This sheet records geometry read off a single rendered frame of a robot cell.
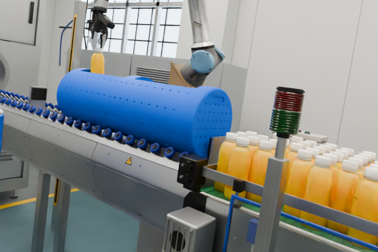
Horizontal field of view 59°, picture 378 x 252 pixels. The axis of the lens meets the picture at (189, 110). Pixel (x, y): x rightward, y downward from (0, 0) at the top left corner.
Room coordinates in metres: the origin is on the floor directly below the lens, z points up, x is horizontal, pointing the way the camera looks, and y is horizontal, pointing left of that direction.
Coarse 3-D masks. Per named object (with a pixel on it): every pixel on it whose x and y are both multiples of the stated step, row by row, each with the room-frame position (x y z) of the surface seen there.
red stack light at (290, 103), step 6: (276, 96) 0.74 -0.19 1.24; (282, 96) 0.72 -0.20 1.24; (288, 96) 0.72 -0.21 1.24; (294, 96) 0.72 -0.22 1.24; (300, 96) 0.72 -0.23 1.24; (276, 102) 0.73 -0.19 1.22; (282, 102) 0.72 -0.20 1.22; (288, 102) 0.72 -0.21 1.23; (294, 102) 0.72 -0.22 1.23; (300, 102) 0.72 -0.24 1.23; (276, 108) 0.73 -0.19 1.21; (282, 108) 0.72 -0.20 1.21; (288, 108) 0.72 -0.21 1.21; (294, 108) 0.72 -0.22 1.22; (300, 108) 0.72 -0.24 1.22
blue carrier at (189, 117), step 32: (64, 96) 1.65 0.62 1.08; (96, 96) 1.50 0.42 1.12; (128, 96) 1.39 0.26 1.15; (160, 96) 1.30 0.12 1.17; (192, 96) 1.23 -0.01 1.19; (224, 96) 1.32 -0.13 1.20; (128, 128) 1.39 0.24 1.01; (160, 128) 1.26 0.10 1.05; (192, 128) 1.18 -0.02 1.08; (224, 128) 1.35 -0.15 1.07
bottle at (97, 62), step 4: (96, 52) 1.73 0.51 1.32; (100, 52) 1.73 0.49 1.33; (92, 56) 1.73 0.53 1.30; (96, 56) 1.72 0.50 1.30; (100, 56) 1.73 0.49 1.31; (92, 60) 1.72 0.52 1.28; (96, 60) 1.72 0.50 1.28; (100, 60) 1.72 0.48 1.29; (104, 60) 1.75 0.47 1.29; (92, 64) 1.72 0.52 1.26; (96, 64) 1.72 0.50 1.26; (100, 64) 1.73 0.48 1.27; (104, 64) 1.76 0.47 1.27; (92, 68) 1.72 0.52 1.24; (96, 68) 1.72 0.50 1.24; (100, 68) 1.73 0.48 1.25; (92, 72) 1.73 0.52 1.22; (96, 72) 1.72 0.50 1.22; (100, 72) 1.73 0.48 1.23
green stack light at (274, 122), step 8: (272, 112) 0.74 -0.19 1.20; (280, 112) 0.72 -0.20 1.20; (288, 112) 0.72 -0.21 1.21; (296, 112) 0.72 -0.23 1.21; (272, 120) 0.74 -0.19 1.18; (280, 120) 0.72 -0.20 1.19; (288, 120) 0.72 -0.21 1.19; (296, 120) 0.72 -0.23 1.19; (272, 128) 0.73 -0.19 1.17; (280, 128) 0.72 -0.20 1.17; (288, 128) 0.72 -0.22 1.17; (296, 128) 0.72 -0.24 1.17
